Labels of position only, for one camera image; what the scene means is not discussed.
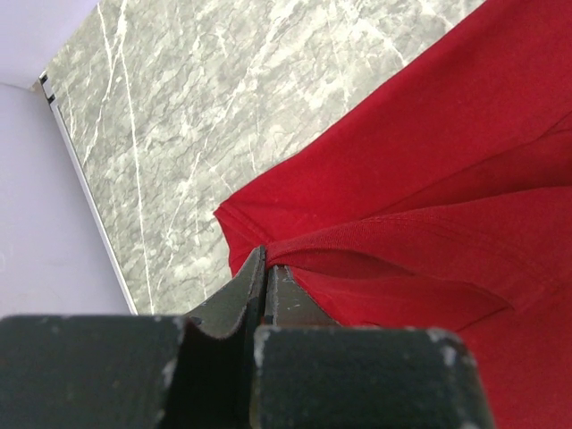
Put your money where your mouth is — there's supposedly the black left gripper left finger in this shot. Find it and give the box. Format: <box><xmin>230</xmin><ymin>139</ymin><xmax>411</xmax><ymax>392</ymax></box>
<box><xmin>1</xmin><ymin>248</ymin><xmax>265</xmax><ymax>428</ymax></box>

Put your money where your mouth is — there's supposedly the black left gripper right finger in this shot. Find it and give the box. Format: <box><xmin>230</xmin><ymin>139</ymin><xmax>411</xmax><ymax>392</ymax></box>
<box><xmin>250</xmin><ymin>266</ymin><xmax>494</xmax><ymax>428</ymax></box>

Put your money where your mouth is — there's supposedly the red t shirt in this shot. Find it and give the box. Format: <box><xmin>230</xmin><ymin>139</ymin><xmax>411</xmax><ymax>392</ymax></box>
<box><xmin>215</xmin><ymin>1</ymin><xmax>571</xmax><ymax>428</ymax></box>

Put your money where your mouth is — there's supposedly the aluminium table edge strip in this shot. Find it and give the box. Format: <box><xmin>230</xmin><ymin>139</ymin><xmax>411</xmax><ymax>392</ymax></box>
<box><xmin>38</xmin><ymin>71</ymin><xmax>139</xmax><ymax>315</ymax></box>

